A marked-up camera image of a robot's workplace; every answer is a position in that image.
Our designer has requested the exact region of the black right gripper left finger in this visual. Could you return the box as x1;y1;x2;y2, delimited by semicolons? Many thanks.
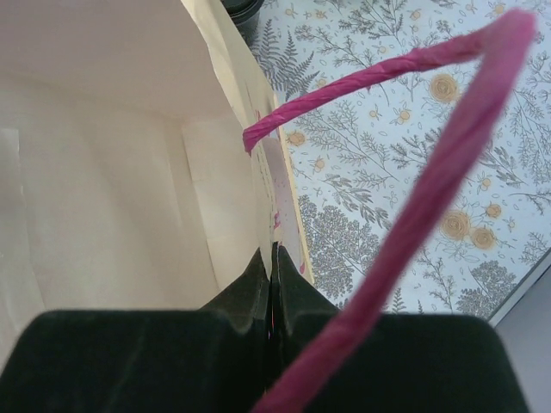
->
1;254;269;412

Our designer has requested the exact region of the pink paper gift bag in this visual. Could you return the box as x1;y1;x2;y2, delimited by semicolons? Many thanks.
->
1;1;536;412

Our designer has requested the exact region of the dark paper coffee cup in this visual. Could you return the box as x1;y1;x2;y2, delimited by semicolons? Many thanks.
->
221;0;264;38

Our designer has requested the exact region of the floral patterned table mat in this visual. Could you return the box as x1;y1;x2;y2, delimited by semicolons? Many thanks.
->
251;1;550;323

